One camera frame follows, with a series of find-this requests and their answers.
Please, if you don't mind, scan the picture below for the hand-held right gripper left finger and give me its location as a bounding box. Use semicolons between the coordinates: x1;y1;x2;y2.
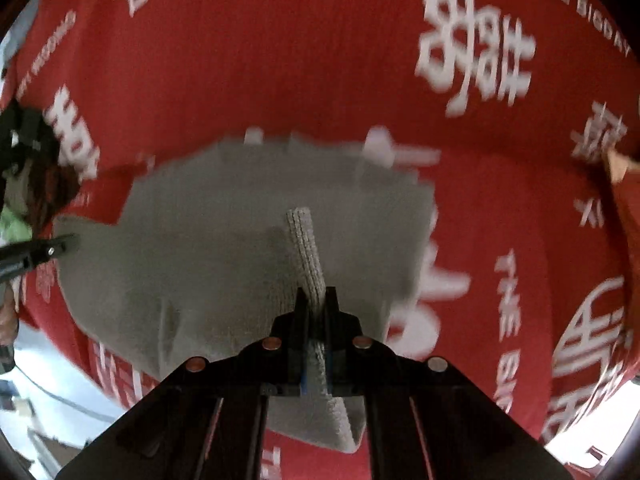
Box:
55;287;312;480

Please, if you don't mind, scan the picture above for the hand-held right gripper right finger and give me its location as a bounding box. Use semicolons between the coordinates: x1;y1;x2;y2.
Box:
324;287;576;480

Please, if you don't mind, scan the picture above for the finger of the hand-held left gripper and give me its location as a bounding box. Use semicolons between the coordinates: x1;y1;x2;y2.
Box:
0;232;81;282

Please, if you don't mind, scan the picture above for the grey knit sweater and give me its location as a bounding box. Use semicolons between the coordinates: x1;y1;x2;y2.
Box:
52;131;437;454

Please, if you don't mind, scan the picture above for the light green object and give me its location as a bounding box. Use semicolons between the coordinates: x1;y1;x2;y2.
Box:
0;205;34;247

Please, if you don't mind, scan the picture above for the dark brown fuzzy object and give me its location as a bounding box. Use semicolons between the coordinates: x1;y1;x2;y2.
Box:
20;159;82;235

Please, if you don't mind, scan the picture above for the black object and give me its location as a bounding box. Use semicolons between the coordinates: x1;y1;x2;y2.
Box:
0;104;59;162

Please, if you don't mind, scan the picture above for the red printed blanket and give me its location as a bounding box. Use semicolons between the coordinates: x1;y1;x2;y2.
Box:
0;0;640;480

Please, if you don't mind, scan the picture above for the tan cardboard piece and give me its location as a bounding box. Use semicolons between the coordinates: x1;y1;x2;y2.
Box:
606;147;640;186

